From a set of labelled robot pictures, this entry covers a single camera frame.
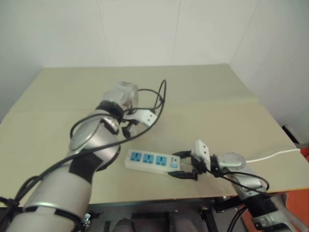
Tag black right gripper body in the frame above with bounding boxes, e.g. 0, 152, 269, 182
190, 154, 213, 181

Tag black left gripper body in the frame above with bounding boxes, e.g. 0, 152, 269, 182
122, 118, 140, 129

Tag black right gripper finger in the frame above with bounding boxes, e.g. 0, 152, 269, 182
171, 150, 193, 160
169, 170, 199, 182

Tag white power strip blue sockets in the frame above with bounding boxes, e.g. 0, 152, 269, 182
124, 149, 181, 176

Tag dark rounded shape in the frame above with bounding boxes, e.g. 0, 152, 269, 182
113, 218, 136, 232

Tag small metal clamp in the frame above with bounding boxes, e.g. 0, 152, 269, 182
83, 212, 92, 228

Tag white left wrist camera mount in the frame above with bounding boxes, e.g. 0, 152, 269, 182
122, 107, 158, 128

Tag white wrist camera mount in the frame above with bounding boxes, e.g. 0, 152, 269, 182
191, 139, 211, 168
122, 107, 158, 128

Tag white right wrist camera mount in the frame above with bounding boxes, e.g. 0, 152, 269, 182
191, 139, 211, 168

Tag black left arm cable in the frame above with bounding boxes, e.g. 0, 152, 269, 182
0, 79, 168, 219

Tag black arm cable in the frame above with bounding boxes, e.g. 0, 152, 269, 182
207, 166, 270, 232
0, 79, 168, 219

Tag black table frame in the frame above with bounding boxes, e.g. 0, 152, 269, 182
88, 192, 243, 232

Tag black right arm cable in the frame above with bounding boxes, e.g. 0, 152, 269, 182
207, 166, 270, 232

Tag white power strip cable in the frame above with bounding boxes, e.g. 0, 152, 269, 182
245, 148, 302, 163

